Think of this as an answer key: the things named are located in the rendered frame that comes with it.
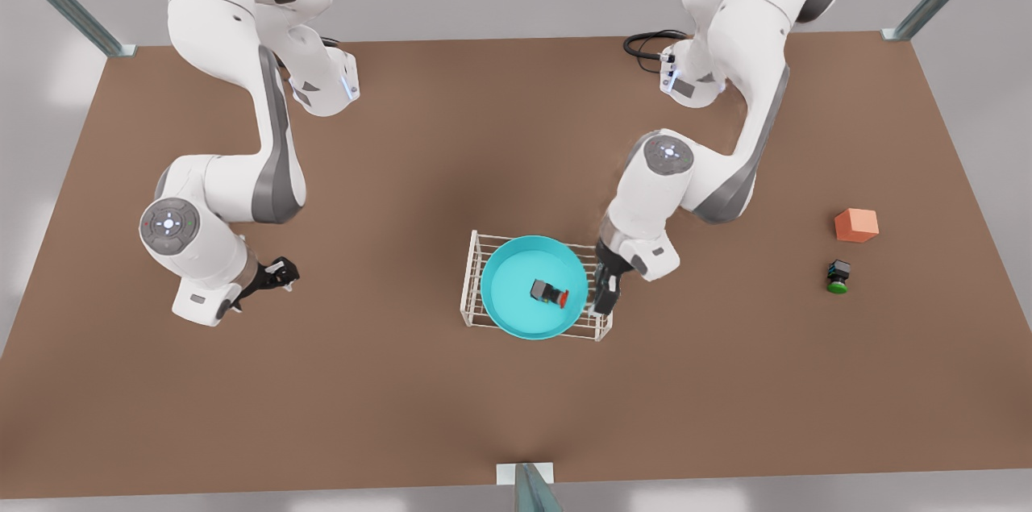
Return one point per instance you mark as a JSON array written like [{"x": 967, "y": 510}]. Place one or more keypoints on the orange cube block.
[{"x": 855, "y": 225}]

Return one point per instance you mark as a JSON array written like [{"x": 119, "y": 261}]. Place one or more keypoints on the cyan plate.
[{"x": 534, "y": 287}]

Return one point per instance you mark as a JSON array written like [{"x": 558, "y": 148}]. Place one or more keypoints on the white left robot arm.
[{"x": 726, "y": 93}]

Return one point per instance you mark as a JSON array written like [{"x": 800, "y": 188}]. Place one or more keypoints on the red button switch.
[{"x": 549, "y": 292}]

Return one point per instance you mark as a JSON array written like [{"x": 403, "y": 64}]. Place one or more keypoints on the green button switch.
[{"x": 838, "y": 276}]

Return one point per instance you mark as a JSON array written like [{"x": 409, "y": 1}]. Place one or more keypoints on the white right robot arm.
[{"x": 242, "y": 93}]

